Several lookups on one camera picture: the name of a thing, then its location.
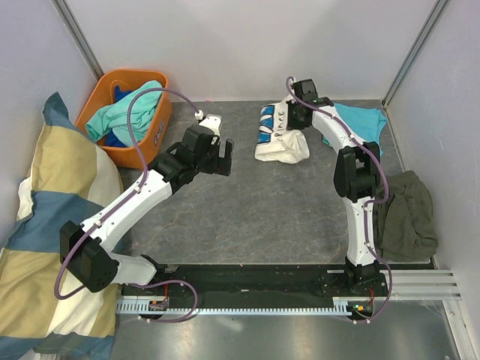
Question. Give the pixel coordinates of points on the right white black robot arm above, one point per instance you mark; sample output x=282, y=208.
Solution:
x=357, y=174

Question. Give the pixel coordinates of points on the aluminium corner post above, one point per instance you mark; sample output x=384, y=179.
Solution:
x=426, y=30
x=74, y=28

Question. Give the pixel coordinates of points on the dark blue t shirt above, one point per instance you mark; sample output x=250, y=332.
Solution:
x=119, y=94

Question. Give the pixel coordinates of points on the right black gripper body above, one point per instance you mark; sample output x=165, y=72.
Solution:
x=294, y=122

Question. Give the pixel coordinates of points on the white t shirt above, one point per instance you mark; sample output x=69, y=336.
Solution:
x=275, y=142

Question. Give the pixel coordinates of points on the orange plastic basket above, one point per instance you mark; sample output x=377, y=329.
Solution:
x=104, y=95

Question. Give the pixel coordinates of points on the aluminium extrusion rails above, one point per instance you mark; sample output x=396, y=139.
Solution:
x=424, y=285

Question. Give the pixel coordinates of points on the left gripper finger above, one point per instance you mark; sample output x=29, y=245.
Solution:
x=223, y=167
x=228, y=146

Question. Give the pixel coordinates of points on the left aluminium corner post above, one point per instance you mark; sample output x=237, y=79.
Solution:
x=74, y=28

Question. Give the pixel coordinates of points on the right aluminium corner post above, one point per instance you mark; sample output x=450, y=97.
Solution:
x=426, y=30

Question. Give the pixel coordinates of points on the folded turquoise t shirt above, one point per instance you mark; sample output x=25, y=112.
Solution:
x=366, y=123

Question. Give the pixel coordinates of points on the mint green t shirt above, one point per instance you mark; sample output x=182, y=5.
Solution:
x=112, y=119

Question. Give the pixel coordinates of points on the white slotted cable duct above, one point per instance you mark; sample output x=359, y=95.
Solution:
x=145, y=306

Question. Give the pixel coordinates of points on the olive green t shirt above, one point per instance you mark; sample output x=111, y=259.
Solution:
x=404, y=230

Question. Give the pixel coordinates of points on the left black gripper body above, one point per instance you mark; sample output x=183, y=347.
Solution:
x=208, y=163

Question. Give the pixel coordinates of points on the blue beige checkered pillow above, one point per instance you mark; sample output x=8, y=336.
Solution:
x=70, y=179

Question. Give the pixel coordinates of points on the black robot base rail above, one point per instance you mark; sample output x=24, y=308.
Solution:
x=266, y=285

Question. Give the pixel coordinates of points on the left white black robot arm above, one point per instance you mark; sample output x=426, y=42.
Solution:
x=87, y=249

